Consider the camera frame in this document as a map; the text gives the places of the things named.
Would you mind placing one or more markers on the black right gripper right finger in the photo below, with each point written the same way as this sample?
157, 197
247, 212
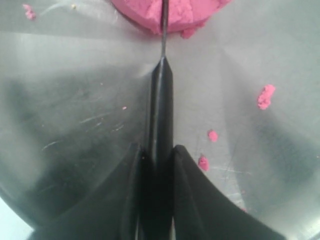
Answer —
202, 212

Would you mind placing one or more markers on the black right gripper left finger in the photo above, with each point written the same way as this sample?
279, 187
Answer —
108, 213

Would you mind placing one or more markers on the black knife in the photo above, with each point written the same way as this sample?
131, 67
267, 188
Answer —
156, 213

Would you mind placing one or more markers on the pink dough lump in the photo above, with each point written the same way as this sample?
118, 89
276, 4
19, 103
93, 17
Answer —
146, 13
187, 16

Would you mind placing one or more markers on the round steel plate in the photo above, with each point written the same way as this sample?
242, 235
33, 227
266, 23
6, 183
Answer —
74, 86

